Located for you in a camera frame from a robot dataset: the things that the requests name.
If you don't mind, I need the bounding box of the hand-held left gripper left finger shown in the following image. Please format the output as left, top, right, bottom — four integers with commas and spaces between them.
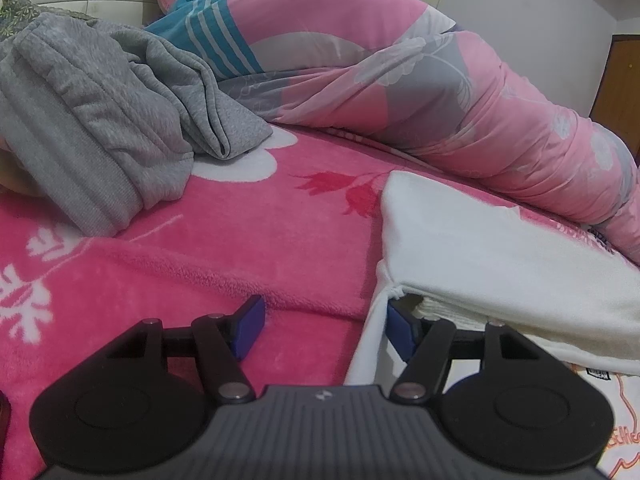
107, 295, 266, 406

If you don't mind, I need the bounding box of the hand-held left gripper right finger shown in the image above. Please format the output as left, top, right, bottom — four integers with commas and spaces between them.
389, 301, 543, 405

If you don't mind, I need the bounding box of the white sweatshirt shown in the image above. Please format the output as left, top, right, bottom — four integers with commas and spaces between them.
345, 170, 640, 480

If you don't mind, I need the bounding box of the pink floral blanket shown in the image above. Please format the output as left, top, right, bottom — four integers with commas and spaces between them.
0, 125, 640, 461

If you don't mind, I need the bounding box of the pink floral duvet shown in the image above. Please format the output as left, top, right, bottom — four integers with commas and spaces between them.
215, 0, 640, 256

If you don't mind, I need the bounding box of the grey garment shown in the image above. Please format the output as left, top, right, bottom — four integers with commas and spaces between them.
0, 7, 275, 236

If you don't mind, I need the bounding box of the blue patterned pillow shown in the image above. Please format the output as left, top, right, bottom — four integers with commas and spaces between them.
145, 0, 376, 81

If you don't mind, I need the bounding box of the wooden door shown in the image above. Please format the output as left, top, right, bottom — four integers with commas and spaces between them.
590, 34, 640, 161

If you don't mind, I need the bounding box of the green floral pillow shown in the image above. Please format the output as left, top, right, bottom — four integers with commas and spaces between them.
0, 0, 96, 43

